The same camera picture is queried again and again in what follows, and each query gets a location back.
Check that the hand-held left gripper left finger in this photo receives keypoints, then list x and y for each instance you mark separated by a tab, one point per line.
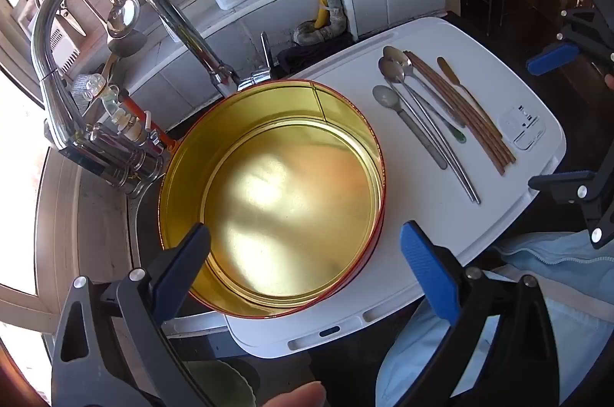
184	258

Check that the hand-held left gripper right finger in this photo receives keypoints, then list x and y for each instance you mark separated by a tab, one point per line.
427	265

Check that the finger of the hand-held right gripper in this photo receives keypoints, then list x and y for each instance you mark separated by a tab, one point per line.
561	186
551	57

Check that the wooden chopstick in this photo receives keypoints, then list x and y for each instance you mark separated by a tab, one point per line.
457	111
453	113
466	106
462	108

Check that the small butter knife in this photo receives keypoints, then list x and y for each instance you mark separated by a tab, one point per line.
445	67

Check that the round gold tin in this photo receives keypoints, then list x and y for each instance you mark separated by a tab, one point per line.
288	205

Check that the person's right hand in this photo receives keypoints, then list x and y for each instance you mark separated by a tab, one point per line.
610	81

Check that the person's left hand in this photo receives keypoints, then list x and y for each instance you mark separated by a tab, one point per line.
292	395

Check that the white plastic board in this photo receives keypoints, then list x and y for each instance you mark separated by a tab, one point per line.
479	47

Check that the steel sink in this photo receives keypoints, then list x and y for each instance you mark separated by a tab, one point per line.
86	234

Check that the orange pipe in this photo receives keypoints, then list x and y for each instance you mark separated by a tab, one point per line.
165	138

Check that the green bowl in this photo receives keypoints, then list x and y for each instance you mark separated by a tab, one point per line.
216	388

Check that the clear tap water filter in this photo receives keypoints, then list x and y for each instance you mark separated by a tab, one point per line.
124	119

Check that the long metal spoon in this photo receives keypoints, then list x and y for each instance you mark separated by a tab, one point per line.
388	67
397	55

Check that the person's light blue jacket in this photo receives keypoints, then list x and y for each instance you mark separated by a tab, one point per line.
585	340

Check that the clear plastic blister pack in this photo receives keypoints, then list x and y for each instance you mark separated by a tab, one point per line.
88	85

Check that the black spatula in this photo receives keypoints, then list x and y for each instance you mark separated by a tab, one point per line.
129	47

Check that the black cloth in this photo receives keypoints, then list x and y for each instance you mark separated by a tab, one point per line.
297	56

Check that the white grater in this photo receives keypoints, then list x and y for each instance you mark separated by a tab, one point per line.
65	47

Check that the kitchen scissors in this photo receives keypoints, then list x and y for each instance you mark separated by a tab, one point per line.
72	23

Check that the chrome wall tap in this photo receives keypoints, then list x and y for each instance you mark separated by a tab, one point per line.
139	157

